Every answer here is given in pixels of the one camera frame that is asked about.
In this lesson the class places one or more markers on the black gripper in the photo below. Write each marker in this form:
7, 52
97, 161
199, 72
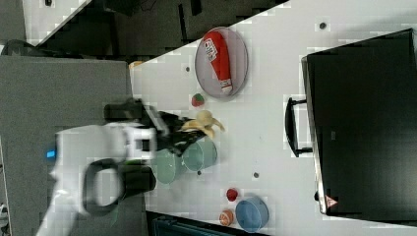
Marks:
168, 130

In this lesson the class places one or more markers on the yellow plush peeled banana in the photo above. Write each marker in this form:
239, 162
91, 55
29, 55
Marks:
203, 122

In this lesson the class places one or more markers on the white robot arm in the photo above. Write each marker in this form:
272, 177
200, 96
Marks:
99, 166

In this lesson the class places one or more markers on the black and silver toaster oven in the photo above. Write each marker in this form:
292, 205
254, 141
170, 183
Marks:
361, 105

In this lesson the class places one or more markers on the green cup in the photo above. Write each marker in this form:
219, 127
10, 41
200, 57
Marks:
200, 155

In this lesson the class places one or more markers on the pink plush strawberry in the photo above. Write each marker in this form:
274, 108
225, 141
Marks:
197, 100

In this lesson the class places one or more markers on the dark red toy strawberry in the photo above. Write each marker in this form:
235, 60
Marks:
231, 194

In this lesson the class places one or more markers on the grey round plate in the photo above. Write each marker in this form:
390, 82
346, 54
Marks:
238, 57

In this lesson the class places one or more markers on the toy orange slice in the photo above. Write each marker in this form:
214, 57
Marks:
226, 217

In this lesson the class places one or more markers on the red plush ketchup bottle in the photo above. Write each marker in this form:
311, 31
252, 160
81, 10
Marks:
216, 50

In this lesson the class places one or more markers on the blue cup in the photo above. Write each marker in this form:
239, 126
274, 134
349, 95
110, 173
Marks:
252, 214

